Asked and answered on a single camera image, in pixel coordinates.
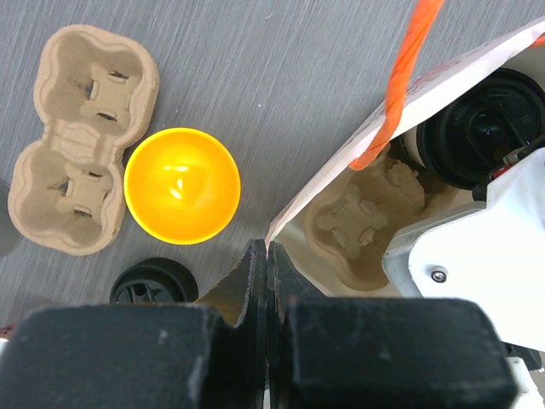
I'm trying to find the cardboard cup carrier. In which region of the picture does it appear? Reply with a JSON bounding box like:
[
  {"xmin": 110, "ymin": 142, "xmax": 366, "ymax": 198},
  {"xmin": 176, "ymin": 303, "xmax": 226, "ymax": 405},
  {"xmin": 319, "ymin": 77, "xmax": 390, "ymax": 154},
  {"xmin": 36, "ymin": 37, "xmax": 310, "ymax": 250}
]
[
  {"xmin": 8, "ymin": 25, "xmax": 159, "ymax": 256},
  {"xmin": 304, "ymin": 151, "xmax": 456, "ymax": 291}
]

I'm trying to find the orange bowl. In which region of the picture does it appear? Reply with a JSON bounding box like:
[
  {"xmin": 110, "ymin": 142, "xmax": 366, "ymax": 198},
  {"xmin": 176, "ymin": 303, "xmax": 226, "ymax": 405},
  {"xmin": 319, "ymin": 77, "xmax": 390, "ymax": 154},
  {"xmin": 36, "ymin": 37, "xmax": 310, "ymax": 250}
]
[{"xmin": 123, "ymin": 128, "xmax": 242, "ymax": 245}]

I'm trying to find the stack of black lids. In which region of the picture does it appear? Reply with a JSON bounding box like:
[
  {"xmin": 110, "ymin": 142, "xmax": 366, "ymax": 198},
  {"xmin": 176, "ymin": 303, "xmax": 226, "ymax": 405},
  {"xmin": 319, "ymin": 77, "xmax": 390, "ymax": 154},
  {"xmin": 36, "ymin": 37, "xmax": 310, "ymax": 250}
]
[{"xmin": 110, "ymin": 257, "xmax": 198, "ymax": 304}]

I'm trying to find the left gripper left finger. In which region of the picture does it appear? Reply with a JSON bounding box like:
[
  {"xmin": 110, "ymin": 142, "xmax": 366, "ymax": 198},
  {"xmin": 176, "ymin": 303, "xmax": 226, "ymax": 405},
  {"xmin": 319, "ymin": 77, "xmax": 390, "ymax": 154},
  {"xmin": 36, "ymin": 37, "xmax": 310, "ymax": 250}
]
[{"xmin": 198, "ymin": 239, "xmax": 267, "ymax": 408}]

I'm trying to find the grey straw holder cup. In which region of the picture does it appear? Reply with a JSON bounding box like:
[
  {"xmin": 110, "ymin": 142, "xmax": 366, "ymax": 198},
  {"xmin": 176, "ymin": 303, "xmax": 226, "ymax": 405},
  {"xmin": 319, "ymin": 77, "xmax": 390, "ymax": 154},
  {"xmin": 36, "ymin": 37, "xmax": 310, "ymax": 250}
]
[{"xmin": 0, "ymin": 180, "xmax": 20, "ymax": 258}]

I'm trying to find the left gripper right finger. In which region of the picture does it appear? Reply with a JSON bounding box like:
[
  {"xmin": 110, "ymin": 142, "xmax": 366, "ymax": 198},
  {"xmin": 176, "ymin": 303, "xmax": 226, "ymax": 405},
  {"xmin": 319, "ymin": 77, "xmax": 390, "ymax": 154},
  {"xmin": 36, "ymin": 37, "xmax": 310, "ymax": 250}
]
[{"xmin": 267, "ymin": 242, "xmax": 328, "ymax": 408}]

